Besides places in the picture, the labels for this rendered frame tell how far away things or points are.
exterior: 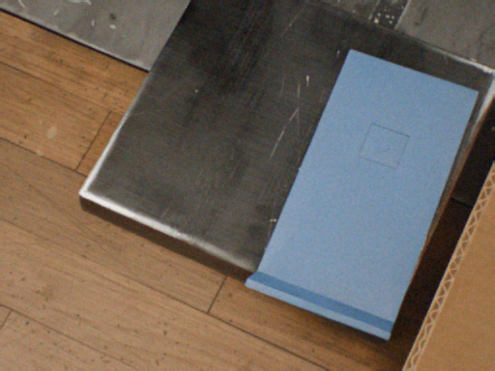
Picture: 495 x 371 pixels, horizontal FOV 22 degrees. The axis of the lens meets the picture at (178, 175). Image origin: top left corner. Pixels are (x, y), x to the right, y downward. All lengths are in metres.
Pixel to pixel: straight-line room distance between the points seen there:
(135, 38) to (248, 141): 0.10
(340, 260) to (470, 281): 0.07
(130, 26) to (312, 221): 0.16
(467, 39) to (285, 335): 0.20
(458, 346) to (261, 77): 0.17
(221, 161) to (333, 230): 0.07
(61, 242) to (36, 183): 0.04
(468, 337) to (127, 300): 0.17
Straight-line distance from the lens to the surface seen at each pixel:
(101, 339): 0.64
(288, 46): 0.68
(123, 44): 0.71
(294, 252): 0.63
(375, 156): 0.65
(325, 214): 0.63
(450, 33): 0.72
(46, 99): 0.70
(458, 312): 0.64
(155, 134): 0.66
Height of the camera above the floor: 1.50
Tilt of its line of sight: 64 degrees down
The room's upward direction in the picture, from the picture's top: 4 degrees counter-clockwise
